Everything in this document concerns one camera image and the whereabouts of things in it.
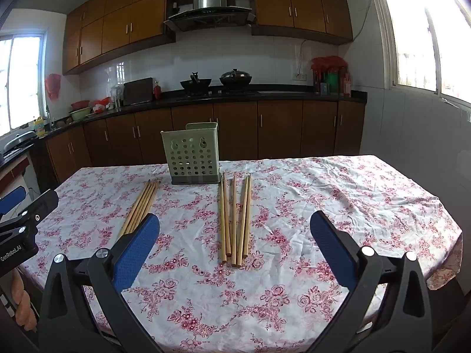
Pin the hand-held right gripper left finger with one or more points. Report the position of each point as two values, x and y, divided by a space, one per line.
136 253

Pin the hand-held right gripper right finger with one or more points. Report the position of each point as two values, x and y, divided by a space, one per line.
331 250

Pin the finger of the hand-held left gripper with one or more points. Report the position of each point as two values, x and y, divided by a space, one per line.
42 202
11 198

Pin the green perforated chopstick holder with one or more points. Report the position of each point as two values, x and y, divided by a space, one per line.
191 154

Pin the red bag over utensils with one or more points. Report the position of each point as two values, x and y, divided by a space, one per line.
327 62

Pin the person's left hand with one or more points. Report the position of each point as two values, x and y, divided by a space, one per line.
24 301

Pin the grey metal pan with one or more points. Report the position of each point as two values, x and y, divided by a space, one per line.
18 139

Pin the white red floral tablecloth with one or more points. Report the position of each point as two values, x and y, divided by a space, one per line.
287 206

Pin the yellow bottle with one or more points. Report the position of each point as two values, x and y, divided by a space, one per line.
39 128

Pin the metal sink faucet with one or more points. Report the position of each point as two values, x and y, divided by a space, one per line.
48 116

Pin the green basin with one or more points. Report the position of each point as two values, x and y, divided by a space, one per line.
81 114

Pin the red basin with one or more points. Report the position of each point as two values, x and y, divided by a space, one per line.
79 104

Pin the red and white bag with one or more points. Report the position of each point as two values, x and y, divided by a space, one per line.
101 106

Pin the red hanging plastic bag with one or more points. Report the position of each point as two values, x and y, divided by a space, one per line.
53 86

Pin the dark brown cutting board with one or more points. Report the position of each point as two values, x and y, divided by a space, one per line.
138 92

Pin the brown lower kitchen cabinets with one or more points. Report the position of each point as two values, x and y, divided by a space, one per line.
235 128

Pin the black kitchen countertop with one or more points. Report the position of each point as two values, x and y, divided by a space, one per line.
287 95

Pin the small blue box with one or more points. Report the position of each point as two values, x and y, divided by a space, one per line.
325 88

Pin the red condiment bottle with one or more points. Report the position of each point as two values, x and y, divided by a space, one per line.
346 85

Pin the green container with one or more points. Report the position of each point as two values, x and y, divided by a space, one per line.
332 82

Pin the black wok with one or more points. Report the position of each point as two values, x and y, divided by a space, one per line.
195 84

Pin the black gas stove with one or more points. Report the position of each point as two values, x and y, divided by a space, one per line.
220 92

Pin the black pot with lid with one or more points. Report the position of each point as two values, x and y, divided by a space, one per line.
235 78

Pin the large kitchen window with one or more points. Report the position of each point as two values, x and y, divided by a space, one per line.
419 36

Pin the white wall socket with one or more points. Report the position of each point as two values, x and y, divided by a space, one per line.
301 76

